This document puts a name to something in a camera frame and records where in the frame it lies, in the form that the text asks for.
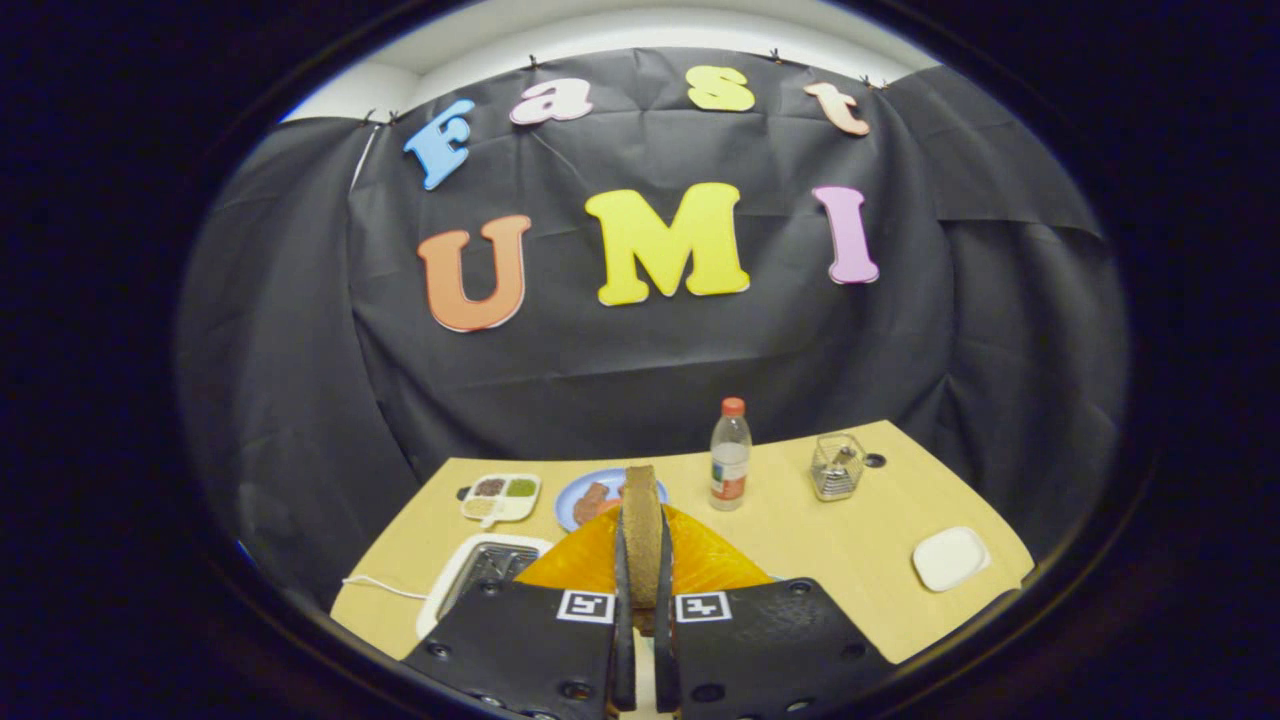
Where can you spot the blue round plate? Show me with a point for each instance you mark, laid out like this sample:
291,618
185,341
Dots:
572,500

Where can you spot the white toaster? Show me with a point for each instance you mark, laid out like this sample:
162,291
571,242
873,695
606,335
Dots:
450,590

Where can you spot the brown bread slice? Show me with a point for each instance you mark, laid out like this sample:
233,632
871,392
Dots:
641,535

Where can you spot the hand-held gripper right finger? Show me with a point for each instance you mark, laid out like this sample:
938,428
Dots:
770,640

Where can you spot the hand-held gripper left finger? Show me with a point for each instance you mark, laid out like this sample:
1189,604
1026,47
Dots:
520,640

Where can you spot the small white square dish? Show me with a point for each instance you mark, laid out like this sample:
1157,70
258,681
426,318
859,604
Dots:
950,558

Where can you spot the brown meat patty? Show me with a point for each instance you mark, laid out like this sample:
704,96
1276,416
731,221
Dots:
592,500

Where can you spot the white divided condiment tray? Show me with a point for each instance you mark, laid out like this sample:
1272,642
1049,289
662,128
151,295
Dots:
500,497

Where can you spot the clear bottle with red cap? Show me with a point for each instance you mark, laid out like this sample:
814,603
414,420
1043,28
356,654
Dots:
730,460

